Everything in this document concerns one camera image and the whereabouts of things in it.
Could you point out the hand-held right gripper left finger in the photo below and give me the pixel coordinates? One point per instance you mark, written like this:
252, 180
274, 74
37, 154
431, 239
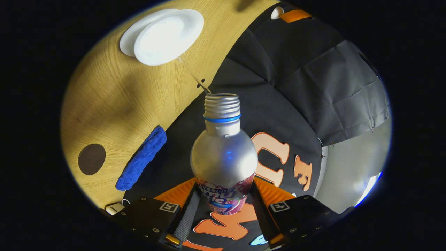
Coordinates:
188, 216

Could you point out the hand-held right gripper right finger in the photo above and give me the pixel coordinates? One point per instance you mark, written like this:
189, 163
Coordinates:
263, 216

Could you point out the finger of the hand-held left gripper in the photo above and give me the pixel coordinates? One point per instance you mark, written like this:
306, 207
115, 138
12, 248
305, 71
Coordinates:
294, 16

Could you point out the silver water bottle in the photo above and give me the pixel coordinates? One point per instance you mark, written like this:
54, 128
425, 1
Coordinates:
223, 157

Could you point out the dark round coaster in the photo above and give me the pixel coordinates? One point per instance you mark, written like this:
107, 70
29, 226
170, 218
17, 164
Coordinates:
91, 159

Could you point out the white teacup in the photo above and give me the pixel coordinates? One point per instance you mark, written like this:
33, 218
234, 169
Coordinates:
167, 38

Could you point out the white toaster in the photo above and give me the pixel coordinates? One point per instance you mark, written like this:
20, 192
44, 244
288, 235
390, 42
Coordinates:
114, 208

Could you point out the blue rolled towel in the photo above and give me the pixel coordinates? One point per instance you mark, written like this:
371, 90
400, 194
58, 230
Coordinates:
141, 158

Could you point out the ceiling light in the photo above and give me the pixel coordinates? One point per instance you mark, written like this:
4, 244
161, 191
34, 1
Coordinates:
369, 188

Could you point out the black table grommet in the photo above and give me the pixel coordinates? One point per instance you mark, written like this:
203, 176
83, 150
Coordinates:
201, 83

